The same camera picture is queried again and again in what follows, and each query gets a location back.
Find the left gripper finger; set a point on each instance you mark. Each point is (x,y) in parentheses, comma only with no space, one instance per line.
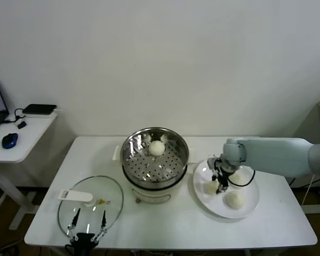
(104,226)
(72,229)

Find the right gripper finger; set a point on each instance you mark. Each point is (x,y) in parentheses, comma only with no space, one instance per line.
(214,178)
(223,188)

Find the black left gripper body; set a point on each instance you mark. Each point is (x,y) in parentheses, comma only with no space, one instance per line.
(84,240)

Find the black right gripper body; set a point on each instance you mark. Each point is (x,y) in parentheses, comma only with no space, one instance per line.
(222,176)

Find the white steamed baozi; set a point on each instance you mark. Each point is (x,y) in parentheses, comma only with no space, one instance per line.
(210,188)
(156,148)
(240,180)
(234,200)

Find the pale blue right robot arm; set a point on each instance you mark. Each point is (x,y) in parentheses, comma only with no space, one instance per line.
(277,156)

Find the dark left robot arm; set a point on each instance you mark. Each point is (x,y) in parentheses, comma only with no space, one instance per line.
(84,252)

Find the stainless steel steamer pot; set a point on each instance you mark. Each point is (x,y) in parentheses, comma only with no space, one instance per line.
(154,183)

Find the white round plate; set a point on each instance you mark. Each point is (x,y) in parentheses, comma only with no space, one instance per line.
(202,202)

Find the white electric cooker base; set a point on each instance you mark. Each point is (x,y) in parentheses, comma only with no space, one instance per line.
(149,196)

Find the white side desk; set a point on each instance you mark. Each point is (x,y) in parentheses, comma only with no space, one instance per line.
(29,138)

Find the blue computer mouse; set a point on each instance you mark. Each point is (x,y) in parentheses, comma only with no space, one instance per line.
(9,140)

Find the small black adapter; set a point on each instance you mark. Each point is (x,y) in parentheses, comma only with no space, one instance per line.
(21,125)

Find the flat white box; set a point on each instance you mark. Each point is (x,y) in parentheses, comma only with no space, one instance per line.
(38,116)

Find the flat black box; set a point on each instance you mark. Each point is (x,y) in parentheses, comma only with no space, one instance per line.
(38,108)

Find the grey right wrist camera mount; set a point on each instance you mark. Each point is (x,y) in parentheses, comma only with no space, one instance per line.
(213,162)

